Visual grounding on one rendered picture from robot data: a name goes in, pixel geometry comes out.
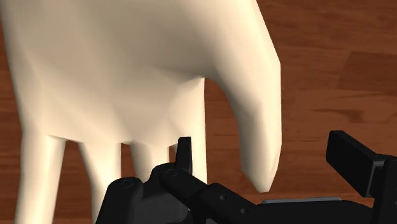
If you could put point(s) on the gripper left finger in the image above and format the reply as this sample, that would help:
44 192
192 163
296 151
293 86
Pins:
173 186

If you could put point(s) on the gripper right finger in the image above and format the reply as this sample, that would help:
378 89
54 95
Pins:
356 161

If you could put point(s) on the cream animal figure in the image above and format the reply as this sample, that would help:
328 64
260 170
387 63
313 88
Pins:
130 80

